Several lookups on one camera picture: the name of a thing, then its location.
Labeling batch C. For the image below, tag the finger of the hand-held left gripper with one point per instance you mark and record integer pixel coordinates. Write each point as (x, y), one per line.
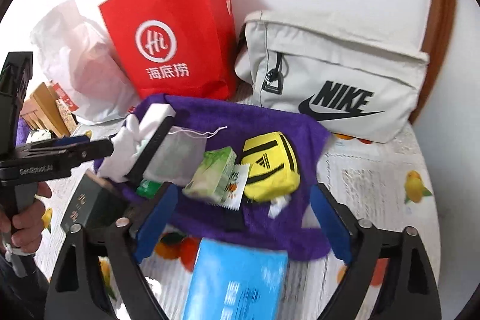
(67, 141)
(86, 151)

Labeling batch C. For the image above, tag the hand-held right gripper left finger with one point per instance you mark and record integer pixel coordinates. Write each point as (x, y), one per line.
(155, 226)

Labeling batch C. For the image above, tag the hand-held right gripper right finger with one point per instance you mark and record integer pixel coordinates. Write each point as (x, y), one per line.
(332, 226)

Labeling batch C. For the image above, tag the white glove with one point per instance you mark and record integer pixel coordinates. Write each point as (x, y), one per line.
(122, 155)

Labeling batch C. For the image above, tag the green foil packet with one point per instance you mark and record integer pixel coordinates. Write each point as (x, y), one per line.
(148, 188)

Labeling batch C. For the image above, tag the dark green tin box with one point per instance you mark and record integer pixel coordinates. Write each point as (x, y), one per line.
(90, 203)

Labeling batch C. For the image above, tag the clear plastic bag with wipes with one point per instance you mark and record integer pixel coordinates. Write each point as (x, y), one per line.
(180, 155)

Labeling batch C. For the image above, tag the green pocket tissue pack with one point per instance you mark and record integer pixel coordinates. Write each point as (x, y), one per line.
(210, 173)

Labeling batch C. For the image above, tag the small printed sachet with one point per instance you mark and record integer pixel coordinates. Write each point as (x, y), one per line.
(232, 188)

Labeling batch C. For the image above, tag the yellow black pouch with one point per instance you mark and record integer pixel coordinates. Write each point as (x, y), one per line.
(270, 166)

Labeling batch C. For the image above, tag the blue tissue pack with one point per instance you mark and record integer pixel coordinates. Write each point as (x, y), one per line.
(236, 282)

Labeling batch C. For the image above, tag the person's left forearm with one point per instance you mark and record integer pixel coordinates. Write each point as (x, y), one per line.
(18, 290)

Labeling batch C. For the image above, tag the person's left hand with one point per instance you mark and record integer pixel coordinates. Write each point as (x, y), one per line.
(28, 230)

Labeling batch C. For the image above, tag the polka dot pillow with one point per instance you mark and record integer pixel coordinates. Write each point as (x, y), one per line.
(39, 136)

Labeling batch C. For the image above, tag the purple plush toy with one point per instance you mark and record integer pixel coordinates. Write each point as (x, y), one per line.
(21, 130)

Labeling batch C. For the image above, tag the wooden bed headboard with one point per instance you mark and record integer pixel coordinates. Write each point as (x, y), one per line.
(41, 106)

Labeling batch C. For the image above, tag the small white cloth piece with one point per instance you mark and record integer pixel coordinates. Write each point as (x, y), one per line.
(279, 206)

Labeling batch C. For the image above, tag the fruit printed tablecloth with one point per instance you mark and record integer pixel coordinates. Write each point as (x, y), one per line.
(375, 185)

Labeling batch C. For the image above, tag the purple towel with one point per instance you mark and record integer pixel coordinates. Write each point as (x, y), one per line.
(262, 230)

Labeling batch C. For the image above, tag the white plastic shopping bag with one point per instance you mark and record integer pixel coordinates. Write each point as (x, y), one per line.
(86, 72)

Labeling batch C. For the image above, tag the red paper bag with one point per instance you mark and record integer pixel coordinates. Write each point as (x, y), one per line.
(168, 24)

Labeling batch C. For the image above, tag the grey sling bag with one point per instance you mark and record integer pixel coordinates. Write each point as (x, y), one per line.
(330, 61)

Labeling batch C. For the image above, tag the wooden door frame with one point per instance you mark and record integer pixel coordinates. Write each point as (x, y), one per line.
(438, 42)

